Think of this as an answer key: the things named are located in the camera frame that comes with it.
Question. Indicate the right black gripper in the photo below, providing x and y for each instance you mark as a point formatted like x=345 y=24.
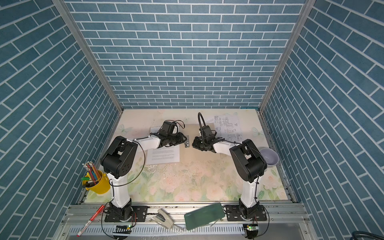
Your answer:
x=195 y=144

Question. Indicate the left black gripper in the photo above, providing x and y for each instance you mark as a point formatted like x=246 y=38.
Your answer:
x=180 y=139

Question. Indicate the text printed paper sheet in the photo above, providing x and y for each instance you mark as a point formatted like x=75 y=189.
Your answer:
x=164 y=155

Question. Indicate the beige cardboard file folder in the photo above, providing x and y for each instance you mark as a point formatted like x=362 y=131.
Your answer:
x=193 y=156

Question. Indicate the diagram printed paper sheet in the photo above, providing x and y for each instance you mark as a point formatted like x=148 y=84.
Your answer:
x=228 y=127

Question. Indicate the small-text printed paper sheet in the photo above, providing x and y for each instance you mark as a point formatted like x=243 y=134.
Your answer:
x=209 y=121

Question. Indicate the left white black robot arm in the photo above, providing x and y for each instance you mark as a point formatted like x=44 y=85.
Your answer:
x=119 y=158

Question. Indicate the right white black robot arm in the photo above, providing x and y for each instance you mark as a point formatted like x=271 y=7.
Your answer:
x=249 y=163

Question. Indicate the metal folder clip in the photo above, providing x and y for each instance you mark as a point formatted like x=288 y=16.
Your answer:
x=187 y=142

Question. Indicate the lavender ceramic cup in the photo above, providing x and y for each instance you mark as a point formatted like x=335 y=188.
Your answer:
x=270 y=156

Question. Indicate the green notebook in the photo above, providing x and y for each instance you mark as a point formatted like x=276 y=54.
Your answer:
x=204 y=216

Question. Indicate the grey stapler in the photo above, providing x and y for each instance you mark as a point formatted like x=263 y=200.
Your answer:
x=163 y=218

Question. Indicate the yellow pen holder cup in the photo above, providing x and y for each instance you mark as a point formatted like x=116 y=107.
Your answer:
x=99 y=187

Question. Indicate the coloured pencils bundle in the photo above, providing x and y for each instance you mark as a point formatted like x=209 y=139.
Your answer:
x=93 y=172

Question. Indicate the right controller board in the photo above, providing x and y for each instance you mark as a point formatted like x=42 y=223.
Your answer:
x=251 y=231

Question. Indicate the controller board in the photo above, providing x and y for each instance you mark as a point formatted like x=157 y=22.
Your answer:
x=121 y=231
x=251 y=231

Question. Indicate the left controller board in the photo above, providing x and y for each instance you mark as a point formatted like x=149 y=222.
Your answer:
x=121 y=231

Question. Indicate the red white marker pen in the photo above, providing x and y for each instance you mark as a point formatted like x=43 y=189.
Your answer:
x=101 y=208

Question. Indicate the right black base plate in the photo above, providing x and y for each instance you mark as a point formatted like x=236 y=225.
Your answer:
x=236 y=213

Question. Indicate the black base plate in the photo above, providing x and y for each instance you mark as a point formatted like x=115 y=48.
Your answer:
x=236 y=213
x=136 y=214

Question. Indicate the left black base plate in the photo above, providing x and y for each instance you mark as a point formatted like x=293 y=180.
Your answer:
x=136 y=214

